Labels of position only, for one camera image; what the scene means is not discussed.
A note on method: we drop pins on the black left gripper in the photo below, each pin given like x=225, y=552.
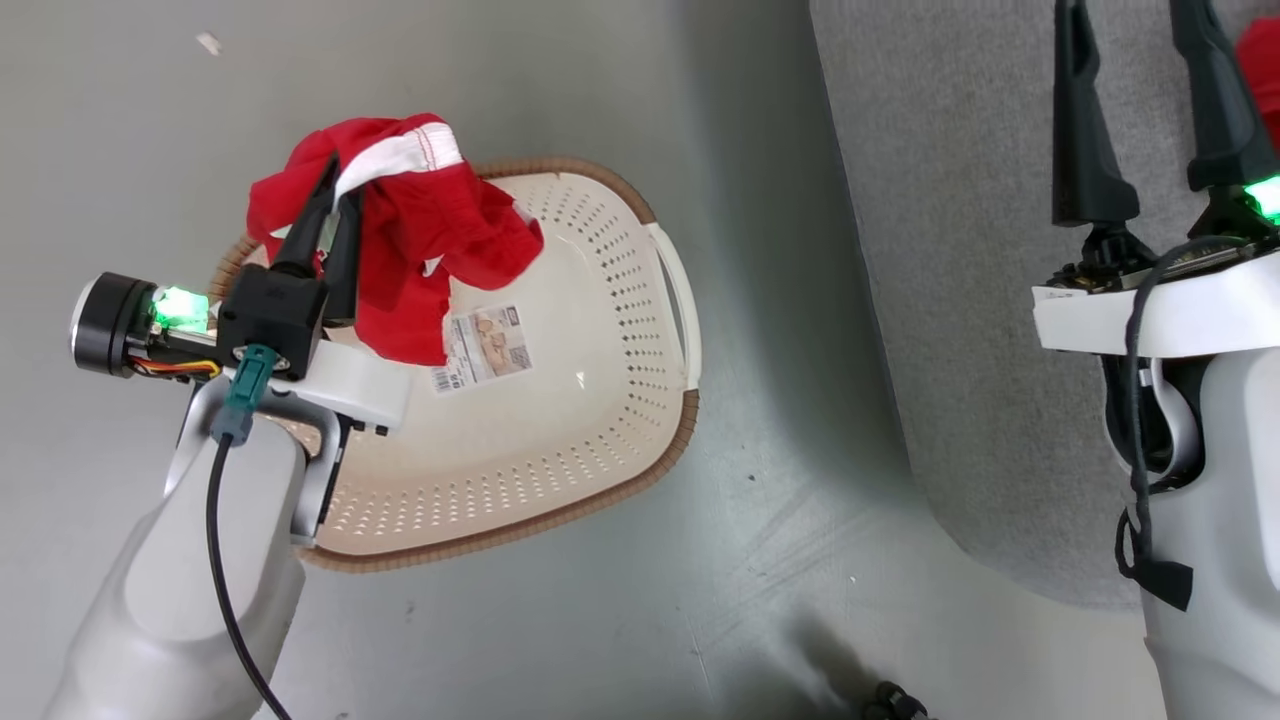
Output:
x=270, y=320

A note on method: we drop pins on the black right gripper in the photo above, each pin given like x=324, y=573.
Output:
x=1110, y=262

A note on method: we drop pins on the red garment with white band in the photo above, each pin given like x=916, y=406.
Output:
x=420, y=230

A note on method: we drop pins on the plain red garment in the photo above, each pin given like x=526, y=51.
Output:
x=1265, y=70

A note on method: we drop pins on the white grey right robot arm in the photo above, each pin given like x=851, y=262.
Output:
x=1230, y=550

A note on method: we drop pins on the paper label sticker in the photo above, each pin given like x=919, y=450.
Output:
x=485, y=350

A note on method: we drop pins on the small white paper scrap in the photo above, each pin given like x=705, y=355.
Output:
x=208, y=43

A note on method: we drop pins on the cream perforated laundry basket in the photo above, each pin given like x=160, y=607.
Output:
x=560, y=400

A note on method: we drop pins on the small black object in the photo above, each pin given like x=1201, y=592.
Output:
x=893, y=702

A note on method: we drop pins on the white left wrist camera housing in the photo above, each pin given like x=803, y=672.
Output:
x=365, y=385

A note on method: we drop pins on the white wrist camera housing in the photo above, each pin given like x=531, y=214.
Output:
x=1220, y=310
x=365, y=385

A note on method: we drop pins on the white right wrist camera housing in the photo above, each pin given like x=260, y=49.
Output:
x=1220, y=310

